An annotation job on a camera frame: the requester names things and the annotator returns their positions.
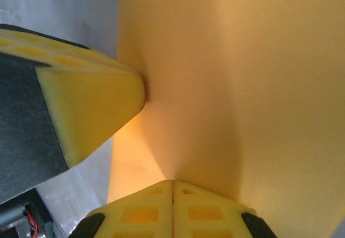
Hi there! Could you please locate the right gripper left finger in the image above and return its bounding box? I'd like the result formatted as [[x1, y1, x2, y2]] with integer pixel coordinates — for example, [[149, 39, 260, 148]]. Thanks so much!
[[67, 179, 174, 238]]

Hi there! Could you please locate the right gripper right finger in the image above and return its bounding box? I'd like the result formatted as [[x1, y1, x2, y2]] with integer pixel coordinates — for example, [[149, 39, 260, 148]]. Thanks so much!
[[172, 180, 279, 238]]

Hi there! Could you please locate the orange paper sheet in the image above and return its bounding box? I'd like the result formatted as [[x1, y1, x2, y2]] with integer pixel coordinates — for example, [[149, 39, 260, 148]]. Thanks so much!
[[107, 0, 345, 238]]

